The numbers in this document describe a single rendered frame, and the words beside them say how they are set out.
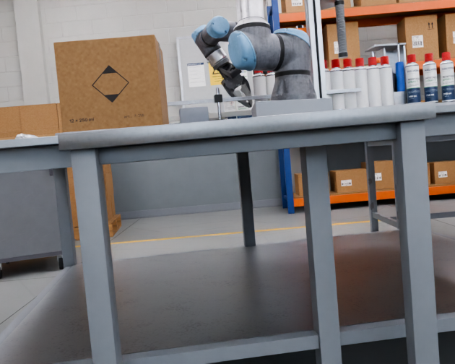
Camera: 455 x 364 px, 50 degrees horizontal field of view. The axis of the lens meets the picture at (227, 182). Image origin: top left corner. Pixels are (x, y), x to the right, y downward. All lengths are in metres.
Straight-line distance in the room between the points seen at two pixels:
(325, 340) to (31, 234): 2.69
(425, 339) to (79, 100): 1.15
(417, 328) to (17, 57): 6.34
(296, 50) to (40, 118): 3.94
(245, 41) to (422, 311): 0.89
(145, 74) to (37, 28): 5.46
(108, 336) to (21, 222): 2.52
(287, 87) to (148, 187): 5.05
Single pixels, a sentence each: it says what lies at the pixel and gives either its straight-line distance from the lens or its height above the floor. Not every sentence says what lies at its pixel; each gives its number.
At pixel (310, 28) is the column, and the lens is 1.89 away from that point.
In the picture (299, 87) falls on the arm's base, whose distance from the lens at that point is 1.58.
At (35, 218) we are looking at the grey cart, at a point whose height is 0.41.
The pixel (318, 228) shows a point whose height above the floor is 0.52.
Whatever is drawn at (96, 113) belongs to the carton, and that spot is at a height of 0.90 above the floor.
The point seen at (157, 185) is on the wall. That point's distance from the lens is 6.49.
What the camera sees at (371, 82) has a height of 0.98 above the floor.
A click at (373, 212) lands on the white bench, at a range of 3.94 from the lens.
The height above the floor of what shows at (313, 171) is 0.68.
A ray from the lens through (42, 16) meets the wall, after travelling 7.06.
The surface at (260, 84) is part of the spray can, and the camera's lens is 1.95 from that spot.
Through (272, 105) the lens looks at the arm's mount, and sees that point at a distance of 1.52.
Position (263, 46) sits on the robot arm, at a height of 1.06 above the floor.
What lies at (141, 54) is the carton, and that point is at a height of 1.06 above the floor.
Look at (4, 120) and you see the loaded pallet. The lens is 5.36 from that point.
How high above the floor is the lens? 0.75
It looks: 3 degrees down
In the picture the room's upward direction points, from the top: 5 degrees counter-clockwise
